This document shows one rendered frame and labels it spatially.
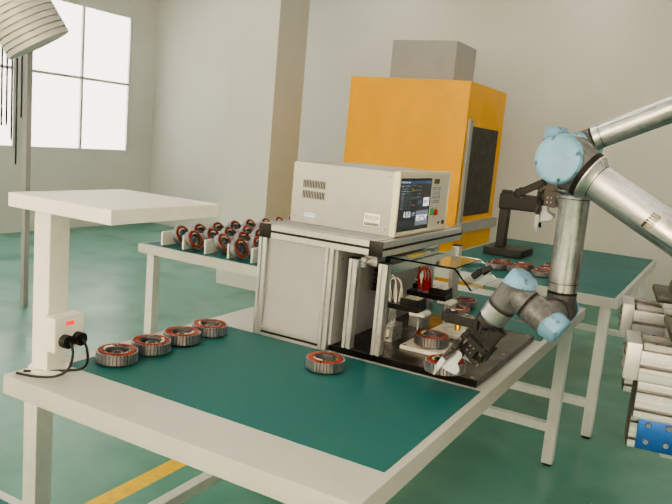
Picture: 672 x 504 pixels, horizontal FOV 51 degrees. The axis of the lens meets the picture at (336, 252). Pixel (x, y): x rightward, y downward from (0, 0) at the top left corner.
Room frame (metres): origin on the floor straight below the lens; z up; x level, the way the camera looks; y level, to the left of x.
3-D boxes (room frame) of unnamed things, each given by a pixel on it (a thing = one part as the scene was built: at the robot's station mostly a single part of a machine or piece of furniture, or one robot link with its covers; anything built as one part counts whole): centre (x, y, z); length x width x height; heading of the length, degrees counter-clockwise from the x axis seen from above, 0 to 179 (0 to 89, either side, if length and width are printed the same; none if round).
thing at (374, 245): (2.44, -0.11, 1.09); 0.68 x 0.44 x 0.05; 151
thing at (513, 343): (2.29, -0.37, 0.76); 0.64 x 0.47 x 0.02; 151
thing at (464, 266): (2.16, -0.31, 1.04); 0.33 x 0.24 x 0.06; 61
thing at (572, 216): (1.82, -0.60, 1.21); 0.12 x 0.11 x 0.49; 56
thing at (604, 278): (4.46, -1.36, 0.38); 1.85 x 1.10 x 0.75; 151
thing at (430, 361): (1.86, -0.32, 0.82); 0.11 x 0.11 x 0.04
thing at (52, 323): (1.77, 0.56, 0.98); 0.37 x 0.35 x 0.46; 151
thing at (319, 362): (1.94, 0.00, 0.77); 0.11 x 0.11 x 0.04
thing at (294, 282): (2.19, 0.12, 0.91); 0.28 x 0.03 x 0.32; 61
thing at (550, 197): (2.42, -0.71, 1.29); 0.09 x 0.08 x 0.12; 70
